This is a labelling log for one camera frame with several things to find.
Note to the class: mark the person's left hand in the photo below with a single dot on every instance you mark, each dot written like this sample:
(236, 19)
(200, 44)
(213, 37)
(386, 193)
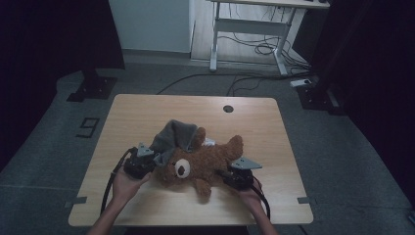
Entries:
(125, 187)

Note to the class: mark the grey tape strip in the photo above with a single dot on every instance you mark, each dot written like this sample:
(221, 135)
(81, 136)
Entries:
(76, 201)
(306, 200)

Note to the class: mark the dark round table grommet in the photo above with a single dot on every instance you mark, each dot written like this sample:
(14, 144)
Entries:
(228, 109)

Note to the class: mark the white power strip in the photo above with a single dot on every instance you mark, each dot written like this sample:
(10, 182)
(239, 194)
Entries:
(300, 83)

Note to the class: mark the person's right hand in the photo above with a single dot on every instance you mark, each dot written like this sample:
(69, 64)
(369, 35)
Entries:
(249, 196)

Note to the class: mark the black stand base plate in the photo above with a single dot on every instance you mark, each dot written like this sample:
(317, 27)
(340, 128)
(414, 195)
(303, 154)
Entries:
(314, 98)
(94, 88)

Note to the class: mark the white metal frame desk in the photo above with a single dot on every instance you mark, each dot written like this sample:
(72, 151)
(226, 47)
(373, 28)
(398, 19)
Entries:
(249, 26)

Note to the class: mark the brown teddy bear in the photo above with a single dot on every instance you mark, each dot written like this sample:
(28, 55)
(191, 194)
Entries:
(208, 163)

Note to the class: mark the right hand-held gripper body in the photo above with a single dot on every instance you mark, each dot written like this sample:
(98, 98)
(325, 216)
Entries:
(241, 174)

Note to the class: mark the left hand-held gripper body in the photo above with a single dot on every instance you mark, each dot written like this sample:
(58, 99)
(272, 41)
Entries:
(138, 163)

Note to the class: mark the grey cloth garment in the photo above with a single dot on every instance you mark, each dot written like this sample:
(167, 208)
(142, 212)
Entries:
(174, 138)

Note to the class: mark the dark curtain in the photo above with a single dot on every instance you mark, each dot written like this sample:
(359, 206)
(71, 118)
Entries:
(49, 49)
(375, 65)

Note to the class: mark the black tape floor mark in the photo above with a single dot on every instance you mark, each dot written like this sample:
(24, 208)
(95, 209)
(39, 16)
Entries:
(94, 123)

